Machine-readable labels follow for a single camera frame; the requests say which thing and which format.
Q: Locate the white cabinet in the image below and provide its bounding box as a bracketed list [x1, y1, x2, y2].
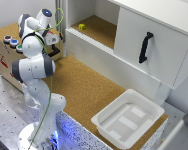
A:
[64, 0, 188, 108]

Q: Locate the green button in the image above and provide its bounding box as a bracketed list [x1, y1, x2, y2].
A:
[15, 44, 25, 54]

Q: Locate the black door handle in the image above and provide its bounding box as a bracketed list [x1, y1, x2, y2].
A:
[138, 31, 155, 65]

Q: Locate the blue button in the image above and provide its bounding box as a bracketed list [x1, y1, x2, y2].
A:
[9, 38, 20, 48]

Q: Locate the yellow block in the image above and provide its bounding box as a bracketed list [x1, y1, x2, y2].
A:
[78, 23, 87, 32]

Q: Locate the white sliding door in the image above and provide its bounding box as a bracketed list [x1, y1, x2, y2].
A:
[112, 6, 188, 89]

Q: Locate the wooden drawer box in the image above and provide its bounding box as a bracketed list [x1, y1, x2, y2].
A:
[0, 22, 65, 93]

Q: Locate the white plastic box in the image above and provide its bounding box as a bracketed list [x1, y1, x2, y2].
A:
[90, 88, 166, 150]

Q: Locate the red button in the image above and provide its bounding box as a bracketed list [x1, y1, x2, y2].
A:
[3, 34, 13, 44]

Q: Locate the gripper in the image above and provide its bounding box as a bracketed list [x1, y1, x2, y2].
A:
[43, 32, 60, 46]

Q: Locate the green cable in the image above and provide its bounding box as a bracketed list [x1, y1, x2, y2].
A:
[27, 7, 66, 150]

